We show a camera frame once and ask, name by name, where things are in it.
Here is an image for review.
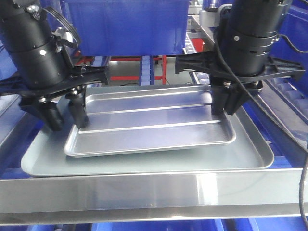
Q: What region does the right white roller track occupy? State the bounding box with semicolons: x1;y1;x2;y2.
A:
183;33;210;84

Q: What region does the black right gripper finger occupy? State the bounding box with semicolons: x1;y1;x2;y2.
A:
224;86;250;115
211;84;229;115

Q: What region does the middle white roller track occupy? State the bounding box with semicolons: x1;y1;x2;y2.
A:
139;56;154;85

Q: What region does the large blue crate left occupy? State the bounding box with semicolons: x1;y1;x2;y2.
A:
0;41;17;80

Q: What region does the large blue crate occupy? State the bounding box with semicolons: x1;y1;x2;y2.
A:
264;0;308;102
0;41;17;80
62;0;189;56

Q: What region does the far right roller track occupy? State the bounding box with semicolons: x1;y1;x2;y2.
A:
271;78;308;116

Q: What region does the large blue crate right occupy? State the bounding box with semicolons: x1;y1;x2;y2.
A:
264;0;308;102

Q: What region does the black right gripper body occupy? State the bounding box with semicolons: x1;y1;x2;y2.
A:
175;51;305;93

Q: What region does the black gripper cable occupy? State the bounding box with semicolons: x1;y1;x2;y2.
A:
213;21;308;231

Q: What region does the red metal cart frame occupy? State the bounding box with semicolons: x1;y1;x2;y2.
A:
74;38;205;85

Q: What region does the large blue crate centre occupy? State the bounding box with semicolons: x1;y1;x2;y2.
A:
62;0;189;56

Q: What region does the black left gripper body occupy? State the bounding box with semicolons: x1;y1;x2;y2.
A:
0;64;108;113

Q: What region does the white roller track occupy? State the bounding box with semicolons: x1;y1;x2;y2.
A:
139;56;154;85
183;33;210;84

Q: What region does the blue bin lower centre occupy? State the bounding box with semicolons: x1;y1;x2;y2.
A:
91;219;225;231

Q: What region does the large grey tray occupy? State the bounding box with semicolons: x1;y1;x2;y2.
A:
20;84;275;178

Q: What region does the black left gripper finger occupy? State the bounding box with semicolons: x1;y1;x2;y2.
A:
65;88;89;128
24;101;64;131

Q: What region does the silver ribbed metal tray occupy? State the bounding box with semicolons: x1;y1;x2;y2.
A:
64;85;236;158

